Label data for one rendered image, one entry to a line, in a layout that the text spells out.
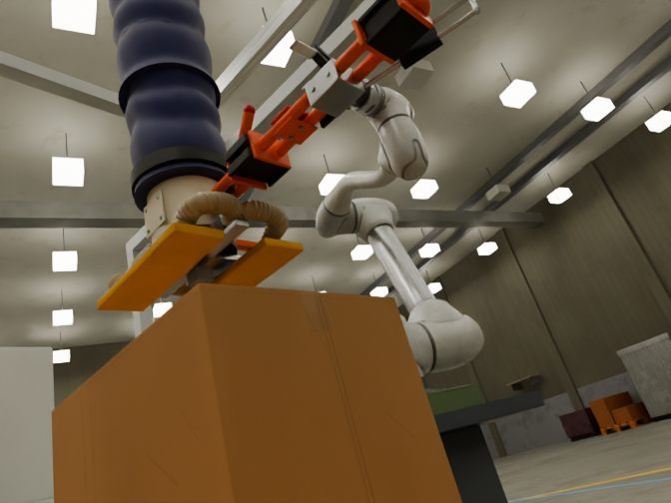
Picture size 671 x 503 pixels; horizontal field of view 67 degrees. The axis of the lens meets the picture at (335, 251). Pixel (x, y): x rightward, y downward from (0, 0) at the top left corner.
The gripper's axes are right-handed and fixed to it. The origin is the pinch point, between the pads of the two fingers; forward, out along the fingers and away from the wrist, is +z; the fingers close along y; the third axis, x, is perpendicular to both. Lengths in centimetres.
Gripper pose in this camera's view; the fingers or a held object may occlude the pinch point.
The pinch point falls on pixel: (302, 65)
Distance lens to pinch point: 130.8
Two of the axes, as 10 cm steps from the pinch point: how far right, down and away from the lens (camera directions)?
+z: -7.0, -1.2, -7.0
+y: 2.6, 8.8, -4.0
